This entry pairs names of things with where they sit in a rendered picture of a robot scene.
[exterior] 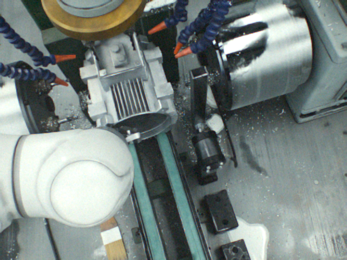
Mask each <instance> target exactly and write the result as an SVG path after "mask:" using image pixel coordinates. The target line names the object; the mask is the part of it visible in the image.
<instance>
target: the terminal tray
mask: <svg viewBox="0 0 347 260"><path fill-rule="evenodd" d="M132 38H133V42H134V45H135V48H136V50H134V51H133V47H132V45H131V44H132V42H131V41H130V38H129V37H128V36H126V35H125V34H124V33H121V34H119V35H117V36H115V37H112V38H109V39H106V40H98V41H95V43H94V46H93V48H94V50H95V52H96V54H97V57H98V58H99V61H97V60H96V59H95V56H94V55H93V58H94V62H95V67H96V70H97V74H98V78H99V80H100V84H101V86H102V88H103V90H104V91H106V92H108V91H109V90H110V88H111V89H113V85H114V86H115V87H117V83H118V85H119V86H120V85H121V83H120V82H122V84H125V81H126V83H129V82H128V79H129V81H130V82H133V80H132V79H134V81H137V78H138V81H141V77H142V79H143V81H148V78H149V76H148V74H147V70H146V66H145V63H144V60H143V56H142V51H141V48H140V45H139V42H138V38H137V35H136V33H135V32H134V34H133V36H132ZM92 54H93V52H92ZM137 61H139V62H140V64H136V62H137ZM102 71H104V72H105V74H101V72H102Z"/></svg>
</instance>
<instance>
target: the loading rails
mask: <svg viewBox="0 0 347 260"><path fill-rule="evenodd" d="M156 137H157V140H158V143H159V149H160V152H161V155H162V158H163V161H164V165H165V168H166V171H167V174H168V177H165V178H162V179H159V180H155V181H152V182H150V183H147V179H146V175H145V172H144V168H143V163H142V159H141V156H140V153H139V149H138V145H137V143H136V142H134V143H132V144H131V143H129V145H128V146H129V150H130V153H131V155H132V158H133V163H134V179H133V184H132V187H131V190H130V193H129V195H130V196H131V200H132V204H133V207H134V211H135V214H136V219H137V223H138V227H134V228H132V229H131V231H132V236H133V240H134V243H136V244H138V243H141V242H142V243H143V247H144V251H145V255H146V259H147V260H169V258H168V254H167V251H166V247H165V244H164V240H163V236H162V233H161V230H160V226H159V223H158V217H157V214H156V210H155V206H154V204H153V200H154V199H157V198H160V197H163V196H167V195H170V194H174V196H175V202H176V205H177V208H178V212H179V215H180V218H181V221H182V224H183V227H184V231H185V235H186V237H187V241H188V243H189V247H190V251H191V254H192V256H188V257H184V258H181V259H178V260H212V259H211V255H210V252H209V250H210V247H209V246H208V244H207V241H206V238H205V235H204V232H203V229H202V225H201V224H203V223H206V222H209V221H210V217H209V214H208V209H207V207H206V206H202V207H199V208H195V204H194V201H193V199H192V196H191V191H190V188H189V184H188V181H187V177H188V175H187V174H186V175H185V172H184V168H186V167H190V166H192V163H191V158H190V155H189V152H184V153H181V154H178V151H177V148H176V145H177V143H176V142H175V140H174V137H173V135H172V131H171V130H169V131H168V132H160V133H159V134H158V136H157V135H156Z"/></svg>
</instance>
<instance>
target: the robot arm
mask: <svg viewBox="0 0 347 260"><path fill-rule="evenodd" d="M141 141H142V139H141V136H140V132H139V129H138V128H136V127H135V128H131V127H126V126H121V127H120V130H119V129H118V128H115V127H114V125H113V124H111V125H108V126H101V125H99V127H95V128H91V129H86V130H83V129H73V130H68V131H62V132H54V133H43V134H30V135H10V134H2V133H0V232H2V231H3V230H4V229H6V228H7V227H8V226H10V224H11V222H12V220H13V219H17V218H27V217H42V218H51V219H55V220H56V221H58V222H60V223H62V224H64V225H66V226H71V227H76V228H89V227H92V226H96V225H100V224H103V223H104V222H106V221H108V220H109V219H110V218H112V217H113V216H114V215H115V214H116V213H117V212H118V211H119V210H120V209H121V207H122V206H123V205H124V204H125V202H126V199H127V197H128V195H129V193H130V190H131V187H132V184H133V179H134V163H133V158H132V155H131V153H130V150H129V146H128V145H129V142H130V143H131V144H132V143H134V142H141Z"/></svg>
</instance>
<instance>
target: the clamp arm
mask: <svg viewBox="0 0 347 260"><path fill-rule="evenodd" d="M207 87H208V72H207V68H206V66H202V67H198V68H195V69H191V70H190V89H191V124H192V127H193V129H197V126H198V128H199V127H201V124H202V126H203V127H204V126H205V123H206V113H207Z"/></svg>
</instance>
